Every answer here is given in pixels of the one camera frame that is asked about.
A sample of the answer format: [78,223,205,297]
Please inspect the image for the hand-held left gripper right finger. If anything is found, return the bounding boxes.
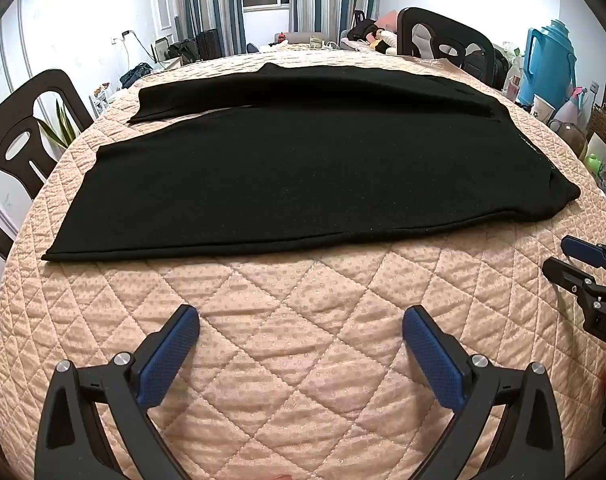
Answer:
[402,305,566,480]

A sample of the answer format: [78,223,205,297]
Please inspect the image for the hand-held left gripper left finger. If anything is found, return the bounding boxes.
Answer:
[36,304,201,480]

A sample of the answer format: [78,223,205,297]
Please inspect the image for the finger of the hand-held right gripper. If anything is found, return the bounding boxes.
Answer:
[543,258,606,306]
[560,236,606,267]

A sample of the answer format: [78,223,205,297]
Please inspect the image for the black pants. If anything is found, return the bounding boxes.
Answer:
[42,62,582,263]

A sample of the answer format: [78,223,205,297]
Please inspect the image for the glass jar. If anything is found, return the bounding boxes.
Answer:
[549,119,586,148]

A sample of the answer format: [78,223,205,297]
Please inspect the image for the wicker basket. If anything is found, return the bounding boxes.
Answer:
[589,105,606,143]

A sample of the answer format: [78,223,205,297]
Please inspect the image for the peach quilted blanket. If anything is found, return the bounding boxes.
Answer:
[0,42,606,480]

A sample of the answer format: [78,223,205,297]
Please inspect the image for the white paper cup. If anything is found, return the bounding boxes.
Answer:
[530,94,555,122]

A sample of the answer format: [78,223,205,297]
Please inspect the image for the blue thermos jug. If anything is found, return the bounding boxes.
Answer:
[522,19,578,106]

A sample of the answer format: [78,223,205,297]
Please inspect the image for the green potted plant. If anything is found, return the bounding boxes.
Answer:
[38,100,81,151]

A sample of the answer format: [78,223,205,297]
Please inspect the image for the dark wooden chair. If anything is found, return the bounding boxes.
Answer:
[397,7,496,91]
[0,69,95,261]

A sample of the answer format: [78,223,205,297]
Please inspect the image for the black bag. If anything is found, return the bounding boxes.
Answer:
[119,62,154,88]

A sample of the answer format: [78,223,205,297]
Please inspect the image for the plush toy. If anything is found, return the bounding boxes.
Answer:
[368,27,399,56]

